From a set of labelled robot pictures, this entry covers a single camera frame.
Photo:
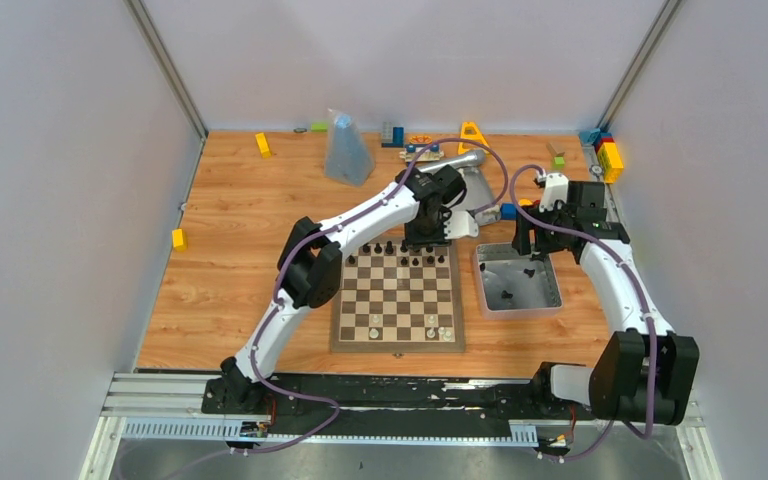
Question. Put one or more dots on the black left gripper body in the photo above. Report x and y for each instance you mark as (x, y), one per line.
(424, 228)

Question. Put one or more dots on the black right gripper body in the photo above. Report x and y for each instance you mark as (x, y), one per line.
(545, 240)

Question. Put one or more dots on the grey tray white pieces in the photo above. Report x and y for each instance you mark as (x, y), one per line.
(479, 200)

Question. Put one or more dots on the wooden chess board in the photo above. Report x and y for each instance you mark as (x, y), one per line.
(408, 302)

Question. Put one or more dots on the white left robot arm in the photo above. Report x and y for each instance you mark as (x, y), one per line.
(310, 266)

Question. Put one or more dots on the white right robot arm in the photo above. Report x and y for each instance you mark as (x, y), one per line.
(646, 372)

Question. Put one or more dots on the grey tray black pieces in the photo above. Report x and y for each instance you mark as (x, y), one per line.
(514, 287)

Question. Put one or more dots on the blue white toy car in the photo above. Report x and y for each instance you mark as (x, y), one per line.
(421, 142)

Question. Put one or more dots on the silver metal cylinder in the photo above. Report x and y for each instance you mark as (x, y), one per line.
(472, 158)

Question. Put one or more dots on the blue grey lego block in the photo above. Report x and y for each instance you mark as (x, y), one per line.
(392, 136)

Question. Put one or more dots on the clear blue plastic bag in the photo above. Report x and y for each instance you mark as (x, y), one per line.
(347, 158)

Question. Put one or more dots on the yellow triangular toy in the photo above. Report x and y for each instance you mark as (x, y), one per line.
(472, 138)

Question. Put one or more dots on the stacked coloured duplo blocks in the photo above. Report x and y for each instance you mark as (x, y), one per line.
(606, 152)

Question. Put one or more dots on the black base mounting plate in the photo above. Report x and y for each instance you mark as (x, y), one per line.
(390, 406)

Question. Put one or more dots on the yellow cube at left edge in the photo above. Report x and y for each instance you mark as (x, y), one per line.
(179, 240)

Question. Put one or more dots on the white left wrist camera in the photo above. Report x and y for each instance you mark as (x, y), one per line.
(460, 224)

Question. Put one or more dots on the yellow block by wall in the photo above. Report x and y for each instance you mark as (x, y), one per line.
(263, 145)

